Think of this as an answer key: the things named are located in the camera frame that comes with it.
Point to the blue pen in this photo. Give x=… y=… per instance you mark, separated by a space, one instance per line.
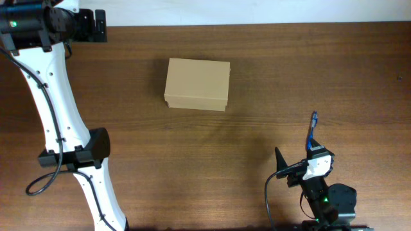
x=313 y=124

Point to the brown cardboard box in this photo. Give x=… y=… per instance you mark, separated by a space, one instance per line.
x=197 y=84

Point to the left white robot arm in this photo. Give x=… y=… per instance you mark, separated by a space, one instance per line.
x=37 y=36

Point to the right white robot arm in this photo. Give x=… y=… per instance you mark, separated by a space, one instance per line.
x=333 y=206

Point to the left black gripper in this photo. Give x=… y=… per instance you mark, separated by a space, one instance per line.
x=90 y=33

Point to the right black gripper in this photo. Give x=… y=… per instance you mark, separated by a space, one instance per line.
x=281 y=163

